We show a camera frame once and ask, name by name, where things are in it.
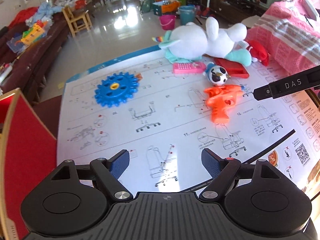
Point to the white unicorn plush toy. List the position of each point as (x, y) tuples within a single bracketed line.
[(188, 43)]

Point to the pink quilted blanket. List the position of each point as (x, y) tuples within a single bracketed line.
[(289, 35)]

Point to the orange plastic cup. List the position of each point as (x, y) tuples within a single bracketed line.
[(138, 76)]

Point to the dark red leather sofa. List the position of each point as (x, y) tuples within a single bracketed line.
[(31, 68)]

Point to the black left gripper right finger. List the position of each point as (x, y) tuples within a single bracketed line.
[(223, 172)]

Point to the cow pattern ball figurine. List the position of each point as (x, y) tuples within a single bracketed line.
[(216, 74)]

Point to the small wooden chair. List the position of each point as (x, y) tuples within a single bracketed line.
[(77, 20)]

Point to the white instruction sheet poster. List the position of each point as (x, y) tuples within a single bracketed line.
[(166, 125)]

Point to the orange toy water gun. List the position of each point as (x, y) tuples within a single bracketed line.
[(221, 98)]

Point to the pink toy phone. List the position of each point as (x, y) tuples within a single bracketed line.
[(189, 68)]

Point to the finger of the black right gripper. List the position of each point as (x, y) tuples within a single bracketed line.
[(301, 81)]

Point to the blue plastic gear toy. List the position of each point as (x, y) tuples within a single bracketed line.
[(116, 89)]

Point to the teal plastic bucket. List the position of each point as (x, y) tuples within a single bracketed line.
[(187, 14)]

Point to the red flat plastic case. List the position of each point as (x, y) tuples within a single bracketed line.
[(234, 69)]

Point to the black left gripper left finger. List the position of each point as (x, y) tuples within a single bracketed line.
[(107, 173)]

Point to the red plush toy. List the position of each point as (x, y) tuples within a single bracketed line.
[(258, 52)]

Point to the pink plastic bucket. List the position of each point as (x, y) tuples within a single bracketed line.
[(167, 22)]

